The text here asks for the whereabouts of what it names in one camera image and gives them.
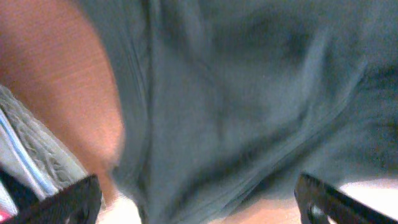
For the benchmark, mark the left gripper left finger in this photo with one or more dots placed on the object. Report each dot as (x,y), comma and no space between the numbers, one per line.
(79,203)

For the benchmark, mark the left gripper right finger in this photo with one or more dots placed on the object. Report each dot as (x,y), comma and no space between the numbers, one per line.
(320,203)

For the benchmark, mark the dark green t-shirt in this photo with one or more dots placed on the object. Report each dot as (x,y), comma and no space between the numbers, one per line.
(224,101)

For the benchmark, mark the olive grey folded garment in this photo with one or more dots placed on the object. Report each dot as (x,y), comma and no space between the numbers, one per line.
(34,163)

